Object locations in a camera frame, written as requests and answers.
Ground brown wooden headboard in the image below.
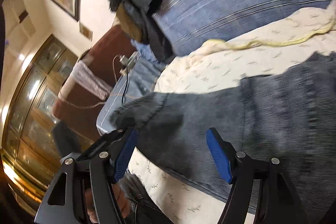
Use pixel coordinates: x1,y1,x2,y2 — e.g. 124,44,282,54
52,24,135,140

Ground grey denim pants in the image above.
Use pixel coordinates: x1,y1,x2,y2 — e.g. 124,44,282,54
109,53,335,223

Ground blue star-print bedsheet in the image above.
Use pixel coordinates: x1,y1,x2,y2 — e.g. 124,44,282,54
96,39,166,135

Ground wooden glass-door cabinet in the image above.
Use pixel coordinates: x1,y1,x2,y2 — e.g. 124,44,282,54
1,35,76,215

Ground white power strip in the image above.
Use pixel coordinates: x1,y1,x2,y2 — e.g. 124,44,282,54
119,51,140,76

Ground person's right hand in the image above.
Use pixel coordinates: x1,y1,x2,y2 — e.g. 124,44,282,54
84,184,131,223

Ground black charging cable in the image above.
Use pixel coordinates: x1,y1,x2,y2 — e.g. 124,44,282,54
122,66,131,105

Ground cream leaf-print blanket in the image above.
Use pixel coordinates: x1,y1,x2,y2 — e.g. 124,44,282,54
129,2,335,223

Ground grey cloth on headboard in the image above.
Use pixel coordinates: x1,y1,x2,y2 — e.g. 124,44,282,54
58,60,112,102

